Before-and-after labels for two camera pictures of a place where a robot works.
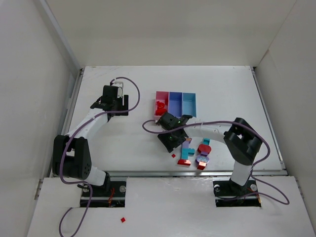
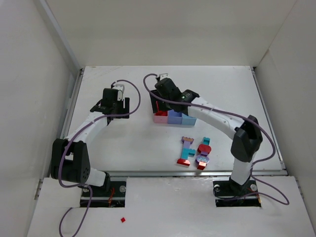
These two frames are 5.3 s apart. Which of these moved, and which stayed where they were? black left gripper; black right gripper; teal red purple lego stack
Moved: black right gripper
Stayed: black left gripper; teal red purple lego stack
